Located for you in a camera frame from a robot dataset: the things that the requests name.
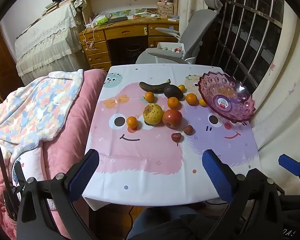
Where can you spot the white lace cover cloth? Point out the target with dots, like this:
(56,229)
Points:
(50,35)

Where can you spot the person's lap clothing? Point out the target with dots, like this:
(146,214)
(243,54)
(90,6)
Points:
(165,227)

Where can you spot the white printed pillow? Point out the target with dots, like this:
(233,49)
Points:
(30,160)

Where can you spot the pastel patterned blanket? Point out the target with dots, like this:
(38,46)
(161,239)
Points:
(32,110)

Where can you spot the overripe dark banana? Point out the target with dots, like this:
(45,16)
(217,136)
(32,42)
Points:
(152,87)

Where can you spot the stack of books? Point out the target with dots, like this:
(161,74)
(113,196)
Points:
(62,2)

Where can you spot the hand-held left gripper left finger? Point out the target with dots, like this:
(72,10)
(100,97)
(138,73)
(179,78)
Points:
(83,175)

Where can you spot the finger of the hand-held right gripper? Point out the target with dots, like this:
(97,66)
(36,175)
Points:
(297,220)
(290,165)

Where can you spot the brown wooden door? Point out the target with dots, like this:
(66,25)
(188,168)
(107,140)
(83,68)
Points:
(0,65)

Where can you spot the patterned wooden box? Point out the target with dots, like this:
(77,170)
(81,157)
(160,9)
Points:
(165,9)

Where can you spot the metal window grille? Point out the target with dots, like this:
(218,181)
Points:
(255,12)

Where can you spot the grey office chair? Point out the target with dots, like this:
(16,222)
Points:
(197,27)

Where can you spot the dark avocado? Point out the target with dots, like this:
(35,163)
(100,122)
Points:
(173,92)

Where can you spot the yellow pear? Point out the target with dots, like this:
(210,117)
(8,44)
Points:
(152,114)

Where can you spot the white tray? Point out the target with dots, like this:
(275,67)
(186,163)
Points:
(165,45)

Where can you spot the green packet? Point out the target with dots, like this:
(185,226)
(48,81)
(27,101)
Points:
(101,20)

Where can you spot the cartoon printed tablecloth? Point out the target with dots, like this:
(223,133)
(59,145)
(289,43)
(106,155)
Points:
(140,160)

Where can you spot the pink bed with blanket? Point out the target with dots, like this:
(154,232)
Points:
(72,135)

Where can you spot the red lychee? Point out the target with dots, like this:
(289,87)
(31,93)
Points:
(176,136)
(188,129)

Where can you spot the red apple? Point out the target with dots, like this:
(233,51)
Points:
(172,118)

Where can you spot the wooden desk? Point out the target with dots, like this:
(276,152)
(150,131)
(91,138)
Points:
(125,31)

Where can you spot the orange mandarin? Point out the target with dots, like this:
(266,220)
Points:
(132,122)
(173,102)
(191,98)
(149,96)

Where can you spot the white floral curtain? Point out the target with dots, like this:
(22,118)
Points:
(285,92)

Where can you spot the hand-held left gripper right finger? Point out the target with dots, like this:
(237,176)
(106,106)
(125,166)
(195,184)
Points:
(217,175)

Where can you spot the pink plastic fruit bowl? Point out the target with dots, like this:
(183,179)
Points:
(230,90)

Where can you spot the small orange kumquat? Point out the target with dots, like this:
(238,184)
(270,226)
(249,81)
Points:
(181,87)
(202,102)

